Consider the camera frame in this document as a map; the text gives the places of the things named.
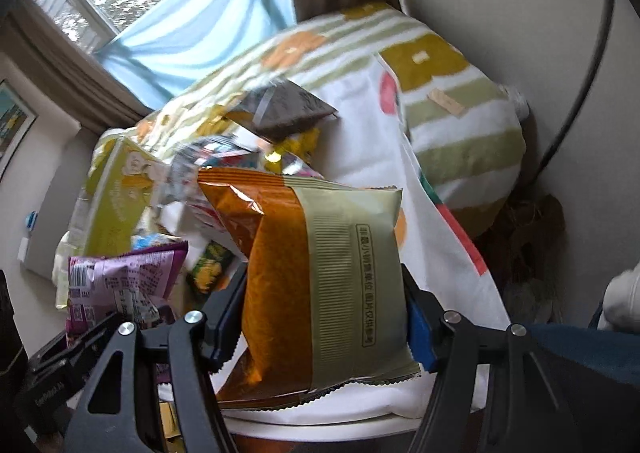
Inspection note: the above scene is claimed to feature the dark brown snack packet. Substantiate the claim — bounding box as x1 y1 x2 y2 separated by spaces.
222 83 339 144

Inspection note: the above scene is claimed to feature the framed wall picture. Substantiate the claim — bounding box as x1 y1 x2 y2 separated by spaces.
0 78 39 182

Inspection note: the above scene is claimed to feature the thick black cable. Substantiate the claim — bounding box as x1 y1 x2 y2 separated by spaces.
520 0 619 185

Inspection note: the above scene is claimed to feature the striped floral blanket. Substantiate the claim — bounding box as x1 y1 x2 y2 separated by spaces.
85 3 529 240

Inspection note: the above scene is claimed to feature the white persimmon print cloth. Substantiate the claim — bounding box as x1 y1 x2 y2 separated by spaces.
210 53 512 420

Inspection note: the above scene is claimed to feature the dark blue cloth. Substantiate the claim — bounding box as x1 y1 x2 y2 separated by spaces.
529 323 640 385

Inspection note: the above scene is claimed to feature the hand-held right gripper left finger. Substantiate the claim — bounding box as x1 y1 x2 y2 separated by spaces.
60 277 251 453

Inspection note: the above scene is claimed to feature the purple snack packet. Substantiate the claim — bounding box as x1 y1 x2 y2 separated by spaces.
66 240 190 335

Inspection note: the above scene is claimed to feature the white fleece cloth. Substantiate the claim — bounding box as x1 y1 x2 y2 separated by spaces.
601 264 640 330

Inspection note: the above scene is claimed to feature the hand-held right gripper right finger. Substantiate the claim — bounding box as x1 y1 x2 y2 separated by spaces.
400 269 572 453

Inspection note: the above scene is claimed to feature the box of assorted snack packets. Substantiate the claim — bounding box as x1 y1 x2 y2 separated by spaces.
135 126 323 295

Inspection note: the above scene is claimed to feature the light blue curtain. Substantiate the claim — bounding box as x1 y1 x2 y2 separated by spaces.
95 0 299 110

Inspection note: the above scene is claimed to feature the orange and beige snack bag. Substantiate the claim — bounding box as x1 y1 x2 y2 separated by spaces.
197 167 422 409

